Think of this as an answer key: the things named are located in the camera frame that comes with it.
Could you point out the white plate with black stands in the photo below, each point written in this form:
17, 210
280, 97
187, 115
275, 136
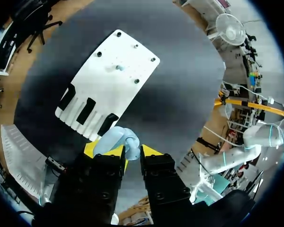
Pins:
113, 78

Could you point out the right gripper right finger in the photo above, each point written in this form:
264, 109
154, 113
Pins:
163, 179

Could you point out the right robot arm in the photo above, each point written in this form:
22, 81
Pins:
47, 186

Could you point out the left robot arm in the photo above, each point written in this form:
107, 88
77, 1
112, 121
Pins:
258, 137

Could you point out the pale blue earbud case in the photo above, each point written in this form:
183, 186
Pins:
112, 140

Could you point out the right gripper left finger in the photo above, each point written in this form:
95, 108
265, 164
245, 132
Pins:
94, 179

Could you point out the grey slotted basket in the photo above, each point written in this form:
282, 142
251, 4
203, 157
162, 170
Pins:
21, 153

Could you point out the pale blue earbud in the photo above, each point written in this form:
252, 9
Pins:
120, 68

